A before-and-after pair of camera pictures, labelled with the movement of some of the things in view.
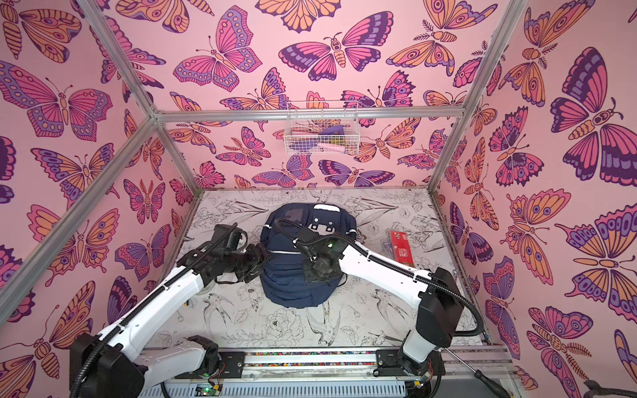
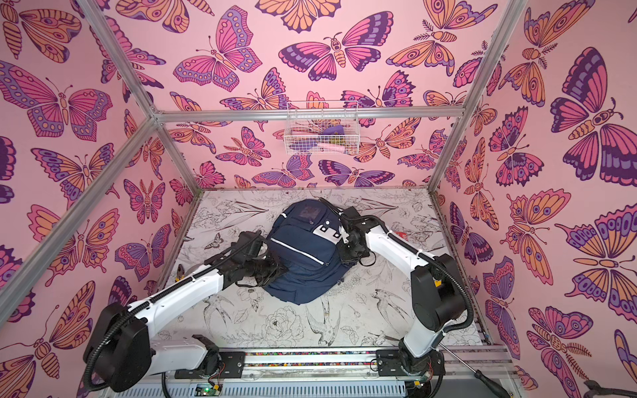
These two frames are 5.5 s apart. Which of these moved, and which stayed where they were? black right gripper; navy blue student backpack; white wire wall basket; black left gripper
Moved: black left gripper; black right gripper
Stayed: white wire wall basket; navy blue student backpack
